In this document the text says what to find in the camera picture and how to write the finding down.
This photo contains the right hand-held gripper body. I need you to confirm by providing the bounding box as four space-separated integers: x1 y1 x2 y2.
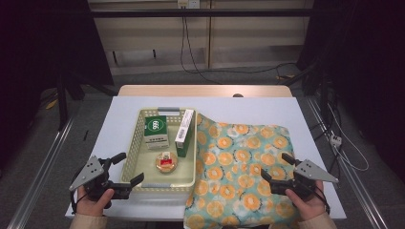
269 157 340 202

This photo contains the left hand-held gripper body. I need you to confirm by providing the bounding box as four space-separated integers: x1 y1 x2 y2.
69 155 133 202

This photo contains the pale green perforated plastic basket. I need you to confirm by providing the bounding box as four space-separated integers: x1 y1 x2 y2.
119 107 199 194

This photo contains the round orange snack package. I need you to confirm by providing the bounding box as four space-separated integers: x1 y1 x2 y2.
155 151 179 175

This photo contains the orange slice print cloth bag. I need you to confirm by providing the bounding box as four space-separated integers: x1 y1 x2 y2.
183 113 304 229

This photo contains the green and white medicine box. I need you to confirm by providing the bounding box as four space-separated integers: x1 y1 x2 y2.
143 114 170 151

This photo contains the tall white and green box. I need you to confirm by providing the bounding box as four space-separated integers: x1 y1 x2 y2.
174 109 196 158

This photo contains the person's left hand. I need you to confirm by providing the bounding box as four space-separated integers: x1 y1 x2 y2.
75 185 116 218

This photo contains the person's right hand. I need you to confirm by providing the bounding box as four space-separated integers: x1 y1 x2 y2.
285 180 327 221

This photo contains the white power strip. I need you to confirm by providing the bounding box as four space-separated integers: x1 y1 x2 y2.
330 134 344 148

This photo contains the white table sheet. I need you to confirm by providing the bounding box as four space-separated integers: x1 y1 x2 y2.
65 95 348 222

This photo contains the black metal stand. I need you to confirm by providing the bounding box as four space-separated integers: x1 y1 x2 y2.
55 71 70 132

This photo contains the light wooden cabinet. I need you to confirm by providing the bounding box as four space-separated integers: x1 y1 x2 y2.
87 0 315 77

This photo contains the aluminium floor rail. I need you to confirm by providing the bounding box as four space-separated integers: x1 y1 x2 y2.
306 96 390 229
6 117 76 229

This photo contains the white cable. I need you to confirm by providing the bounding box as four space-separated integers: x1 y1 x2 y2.
327 104 371 173

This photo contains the black cable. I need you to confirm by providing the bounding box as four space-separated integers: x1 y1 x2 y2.
180 7 224 86
183 15 300 76

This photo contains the white wall socket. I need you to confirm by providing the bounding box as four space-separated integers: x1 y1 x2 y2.
177 0 201 10

